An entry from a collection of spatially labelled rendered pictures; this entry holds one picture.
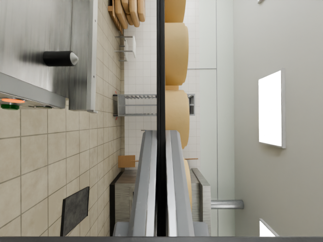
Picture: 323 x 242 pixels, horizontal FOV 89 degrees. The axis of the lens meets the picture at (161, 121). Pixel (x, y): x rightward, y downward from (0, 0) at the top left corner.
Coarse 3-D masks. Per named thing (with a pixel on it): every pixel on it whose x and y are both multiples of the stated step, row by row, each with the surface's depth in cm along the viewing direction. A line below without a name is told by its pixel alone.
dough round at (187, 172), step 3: (186, 162) 13; (186, 165) 12; (186, 168) 12; (186, 171) 12; (189, 171) 12; (186, 174) 12; (189, 174) 12; (186, 177) 11; (189, 177) 12; (186, 180) 11; (189, 180) 12; (189, 183) 11; (189, 186) 11; (189, 189) 11; (189, 192) 11; (189, 195) 11; (189, 198) 11
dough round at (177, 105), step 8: (168, 96) 12; (176, 96) 12; (184, 96) 12; (168, 104) 12; (176, 104) 12; (184, 104) 12; (168, 112) 12; (176, 112) 12; (184, 112) 12; (168, 120) 12; (176, 120) 12; (184, 120) 12; (168, 128) 12; (176, 128) 12; (184, 128) 12; (184, 136) 12; (184, 144) 12
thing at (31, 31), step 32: (0, 0) 26; (32, 0) 32; (64, 0) 43; (0, 32) 26; (32, 32) 32; (64, 32) 42; (0, 64) 26; (32, 64) 32; (64, 64) 35; (64, 96) 42
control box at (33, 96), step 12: (0, 84) 26; (12, 84) 28; (24, 84) 30; (0, 96) 28; (12, 96) 28; (24, 96) 30; (36, 96) 33; (48, 96) 36; (60, 96) 41; (24, 108) 41; (36, 108) 41; (60, 108) 41
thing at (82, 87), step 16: (80, 0) 46; (96, 0) 48; (80, 16) 46; (96, 16) 48; (80, 32) 46; (96, 32) 48; (80, 48) 45; (96, 48) 48; (80, 64) 45; (80, 80) 44; (80, 96) 44; (96, 112) 46
